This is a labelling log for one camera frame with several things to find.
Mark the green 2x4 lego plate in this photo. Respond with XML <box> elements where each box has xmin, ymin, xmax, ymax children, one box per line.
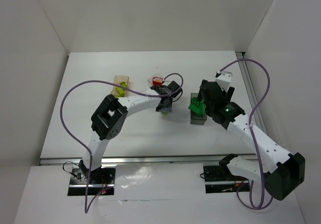
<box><xmin>188</xmin><ymin>97</ymin><xmax>205</xmax><ymax>116</ymax></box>

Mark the lime 2x4 lego brick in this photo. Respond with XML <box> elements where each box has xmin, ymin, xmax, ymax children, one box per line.
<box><xmin>115</xmin><ymin>87</ymin><xmax>126</xmax><ymax>97</ymax></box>

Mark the lime 2x2 lego brick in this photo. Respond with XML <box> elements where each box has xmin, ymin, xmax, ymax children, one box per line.
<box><xmin>120</xmin><ymin>81</ymin><xmax>127</xmax><ymax>87</ymax></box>

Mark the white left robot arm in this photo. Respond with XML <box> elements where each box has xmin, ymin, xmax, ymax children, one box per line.
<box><xmin>79</xmin><ymin>81</ymin><xmax>183</xmax><ymax>183</ymax></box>

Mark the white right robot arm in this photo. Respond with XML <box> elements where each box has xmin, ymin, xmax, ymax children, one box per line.
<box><xmin>198</xmin><ymin>80</ymin><xmax>305</xmax><ymax>200</ymax></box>

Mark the clear plastic container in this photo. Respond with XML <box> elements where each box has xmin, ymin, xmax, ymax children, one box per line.
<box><xmin>147</xmin><ymin>73</ymin><xmax>164</xmax><ymax>87</ymax></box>

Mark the grey translucent plastic container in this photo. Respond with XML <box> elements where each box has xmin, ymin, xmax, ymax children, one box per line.
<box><xmin>188</xmin><ymin>93</ymin><xmax>207</xmax><ymax>125</ymax></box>

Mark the tan translucent plastic container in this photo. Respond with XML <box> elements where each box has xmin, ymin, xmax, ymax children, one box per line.
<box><xmin>111</xmin><ymin>75</ymin><xmax>129</xmax><ymax>97</ymax></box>

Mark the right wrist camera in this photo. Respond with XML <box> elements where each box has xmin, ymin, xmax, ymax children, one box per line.
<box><xmin>215</xmin><ymin>71</ymin><xmax>232</xmax><ymax>91</ymax></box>

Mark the aluminium side rail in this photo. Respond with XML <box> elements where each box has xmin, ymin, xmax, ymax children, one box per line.
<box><xmin>235</xmin><ymin>52</ymin><xmax>270</xmax><ymax>135</ymax></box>

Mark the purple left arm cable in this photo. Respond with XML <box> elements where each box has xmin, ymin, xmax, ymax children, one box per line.
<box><xmin>61</xmin><ymin>72</ymin><xmax>184</xmax><ymax>214</ymax></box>

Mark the aluminium mounting rail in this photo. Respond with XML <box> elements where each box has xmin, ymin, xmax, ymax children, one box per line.
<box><xmin>38</xmin><ymin>154</ymin><xmax>227</xmax><ymax>166</ymax></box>

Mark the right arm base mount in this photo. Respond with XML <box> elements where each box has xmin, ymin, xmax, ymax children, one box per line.
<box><xmin>200</xmin><ymin>154</ymin><xmax>250</xmax><ymax>194</ymax></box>

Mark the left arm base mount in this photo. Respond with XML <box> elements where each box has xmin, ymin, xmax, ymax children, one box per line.
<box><xmin>62</xmin><ymin>161</ymin><xmax>116</xmax><ymax>196</ymax></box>

